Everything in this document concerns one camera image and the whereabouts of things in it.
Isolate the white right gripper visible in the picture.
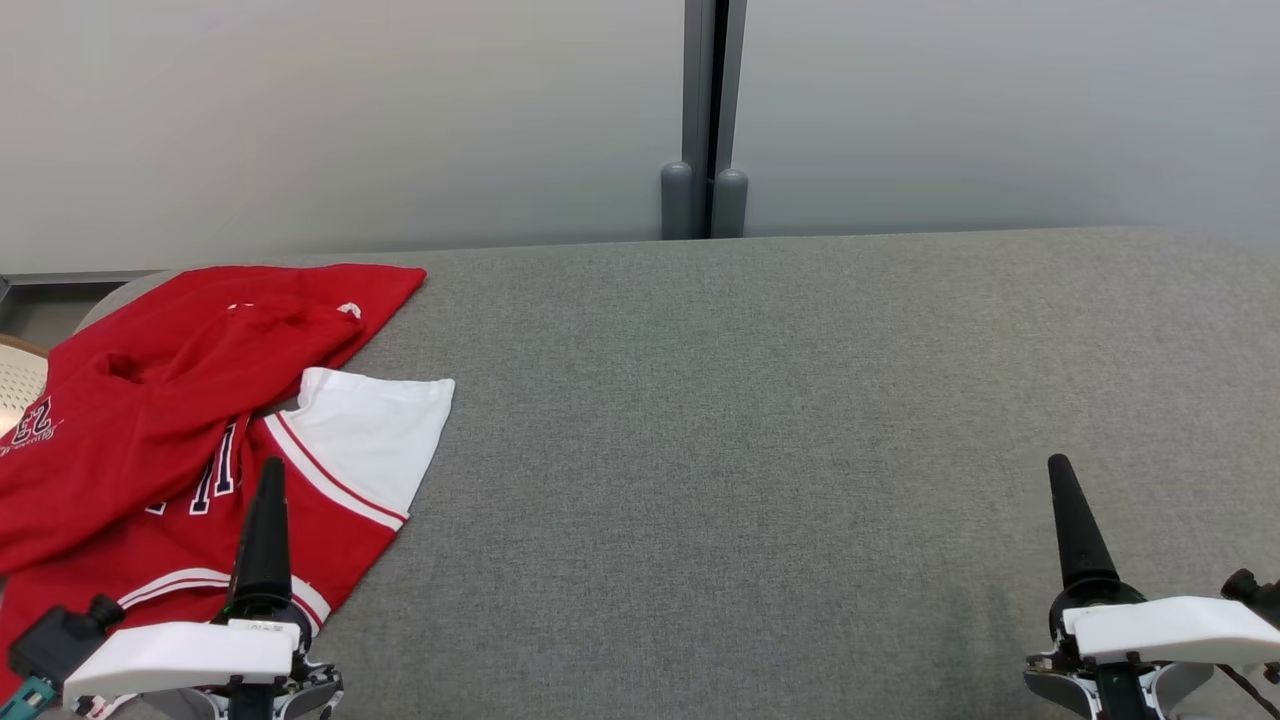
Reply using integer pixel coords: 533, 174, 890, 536
1024, 454, 1280, 720

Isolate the grey partition post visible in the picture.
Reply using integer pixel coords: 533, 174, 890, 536
682, 0, 749, 239

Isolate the white perforated laundry basket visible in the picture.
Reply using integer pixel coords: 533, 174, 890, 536
0, 333, 50, 437

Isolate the grey cylindrical post foot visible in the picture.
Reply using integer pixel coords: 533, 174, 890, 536
660, 161, 694, 241
712, 168, 749, 239

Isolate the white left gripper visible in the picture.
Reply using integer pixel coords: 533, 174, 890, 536
62, 457, 344, 720

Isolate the grey fabric sofa cushion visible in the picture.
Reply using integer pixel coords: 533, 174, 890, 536
0, 225, 1280, 720

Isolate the plain red shirt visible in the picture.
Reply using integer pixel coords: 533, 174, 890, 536
0, 264, 428, 576

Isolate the grey metal floor frame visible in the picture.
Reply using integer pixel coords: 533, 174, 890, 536
0, 269, 161, 301

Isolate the teal left camera connector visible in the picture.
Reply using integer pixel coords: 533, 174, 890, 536
8, 675, 53, 719

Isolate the red jersey with white sleeves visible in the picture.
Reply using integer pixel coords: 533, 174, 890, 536
0, 367, 457, 703

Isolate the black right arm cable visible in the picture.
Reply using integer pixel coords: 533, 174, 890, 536
1215, 663, 1280, 715

